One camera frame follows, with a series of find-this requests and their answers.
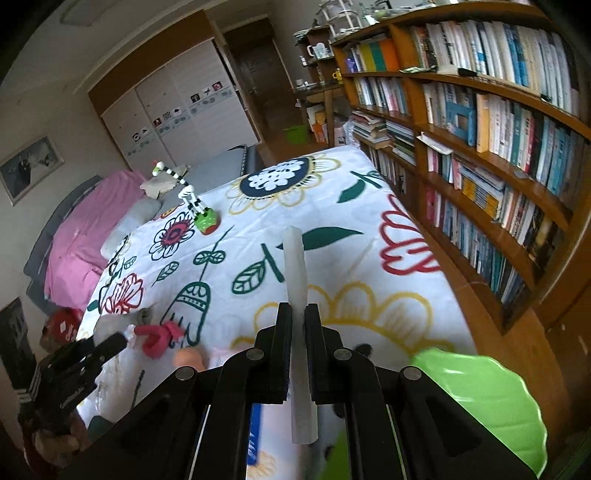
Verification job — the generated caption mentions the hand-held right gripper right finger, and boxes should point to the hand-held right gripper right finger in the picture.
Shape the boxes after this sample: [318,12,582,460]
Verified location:
[305,302,539,480]

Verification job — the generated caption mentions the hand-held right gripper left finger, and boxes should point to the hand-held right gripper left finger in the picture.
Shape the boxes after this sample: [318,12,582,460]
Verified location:
[58,302,294,480]

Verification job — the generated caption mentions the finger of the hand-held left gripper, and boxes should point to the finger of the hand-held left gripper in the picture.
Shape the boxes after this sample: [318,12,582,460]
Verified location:
[69,333,126,360]
[90,342,129,376]

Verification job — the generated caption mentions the blue white tissue packet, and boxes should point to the blue white tissue packet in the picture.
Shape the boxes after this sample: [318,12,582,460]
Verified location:
[247,404,278,480]

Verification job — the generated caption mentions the white foam stick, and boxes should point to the white foam stick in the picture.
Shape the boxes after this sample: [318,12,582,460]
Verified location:
[283,226,319,446]

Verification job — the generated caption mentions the green leaf-shaped plate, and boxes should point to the green leaf-shaped plate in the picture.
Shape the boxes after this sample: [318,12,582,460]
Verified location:
[323,348,548,480]

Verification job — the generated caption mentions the person's left hand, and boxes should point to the person's left hand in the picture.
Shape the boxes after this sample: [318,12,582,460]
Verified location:
[32,415,90,467]

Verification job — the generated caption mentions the red quilt box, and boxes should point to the red quilt box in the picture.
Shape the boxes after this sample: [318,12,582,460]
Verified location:
[41,308,86,344]

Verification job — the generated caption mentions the peach makeup sponge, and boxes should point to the peach makeup sponge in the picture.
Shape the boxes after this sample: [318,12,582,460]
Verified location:
[174,347,206,372]

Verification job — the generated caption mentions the pink duvet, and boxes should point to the pink duvet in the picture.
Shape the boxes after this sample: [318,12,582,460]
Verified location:
[44,170,148,312]

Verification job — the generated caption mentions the grey padded headboard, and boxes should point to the grey padded headboard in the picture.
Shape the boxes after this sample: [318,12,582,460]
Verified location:
[23,174,102,305]

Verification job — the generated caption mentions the striped giraffe toy green base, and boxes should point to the striped giraffe toy green base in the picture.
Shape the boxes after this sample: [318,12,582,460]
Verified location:
[152,161,219,236]

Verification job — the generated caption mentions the folded cream cloth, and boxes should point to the folded cream cloth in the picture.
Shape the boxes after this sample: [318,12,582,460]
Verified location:
[140,178,185,199]

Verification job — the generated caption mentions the pile of loose books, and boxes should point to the pile of loose books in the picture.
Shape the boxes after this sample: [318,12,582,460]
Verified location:
[346,111,416,153]

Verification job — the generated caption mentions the wooden bookshelf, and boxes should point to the wooden bookshelf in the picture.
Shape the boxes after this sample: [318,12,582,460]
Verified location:
[330,0,591,335]

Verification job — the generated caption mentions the white sliding-door wardrobe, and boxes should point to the white sliding-door wardrobe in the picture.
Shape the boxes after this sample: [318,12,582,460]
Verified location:
[88,9,262,171]

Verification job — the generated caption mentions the wooden desk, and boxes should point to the wooden desk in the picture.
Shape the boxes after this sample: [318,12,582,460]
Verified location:
[294,83,345,146]

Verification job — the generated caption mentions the dark wooden door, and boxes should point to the dark wooden door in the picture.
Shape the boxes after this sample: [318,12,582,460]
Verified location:
[222,34,301,144]

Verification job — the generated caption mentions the rows of books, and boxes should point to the rows of books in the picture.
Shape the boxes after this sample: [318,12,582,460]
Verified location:
[344,18,583,305]

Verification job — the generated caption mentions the small wooden shelf unit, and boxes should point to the small wooden shelf unit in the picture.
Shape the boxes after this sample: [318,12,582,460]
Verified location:
[295,25,345,88]

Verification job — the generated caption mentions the white plastic rack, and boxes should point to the white plastic rack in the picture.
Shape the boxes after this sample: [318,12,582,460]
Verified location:
[318,0,365,35]

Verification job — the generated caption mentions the framed wall photo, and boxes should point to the framed wall photo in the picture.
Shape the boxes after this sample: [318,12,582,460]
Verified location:
[0,136,64,206]

